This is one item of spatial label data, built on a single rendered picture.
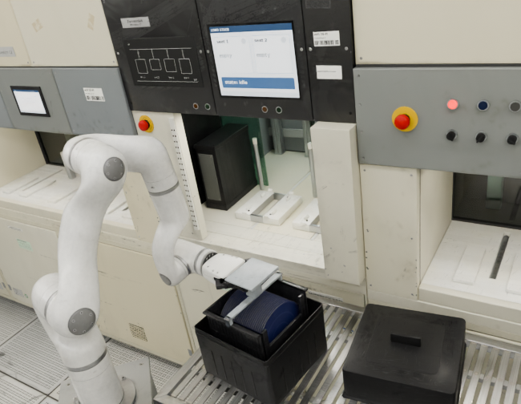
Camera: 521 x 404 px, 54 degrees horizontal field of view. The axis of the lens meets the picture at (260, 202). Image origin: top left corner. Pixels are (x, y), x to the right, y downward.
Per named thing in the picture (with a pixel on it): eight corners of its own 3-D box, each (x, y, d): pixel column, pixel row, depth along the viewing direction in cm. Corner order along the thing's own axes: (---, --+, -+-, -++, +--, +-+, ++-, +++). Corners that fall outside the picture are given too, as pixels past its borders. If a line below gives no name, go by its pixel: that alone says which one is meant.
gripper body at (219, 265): (222, 264, 160) (250, 275, 153) (199, 282, 153) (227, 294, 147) (218, 244, 157) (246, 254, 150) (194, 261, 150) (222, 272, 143)
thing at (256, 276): (264, 321, 172) (250, 241, 158) (316, 343, 160) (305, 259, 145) (215, 369, 156) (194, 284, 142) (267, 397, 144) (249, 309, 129)
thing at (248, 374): (260, 317, 176) (252, 276, 168) (329, 346, 159) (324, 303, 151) (203, 369, 158) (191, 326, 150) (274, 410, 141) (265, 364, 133)
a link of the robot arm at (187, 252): (188, 261, 151) (209, 242, 157) (159, 249, 159) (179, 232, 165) (196, 282, 156) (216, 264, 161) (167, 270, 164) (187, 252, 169)
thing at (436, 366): (341, 397, 141) (337, 362, 135) (367, 325, 164) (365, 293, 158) (455, 425, 129) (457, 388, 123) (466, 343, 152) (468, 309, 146)
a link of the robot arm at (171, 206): (142, 209, 136) (178, 293, 152) (184, 178, 146) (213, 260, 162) (122, 203, 142) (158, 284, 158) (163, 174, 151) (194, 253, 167)
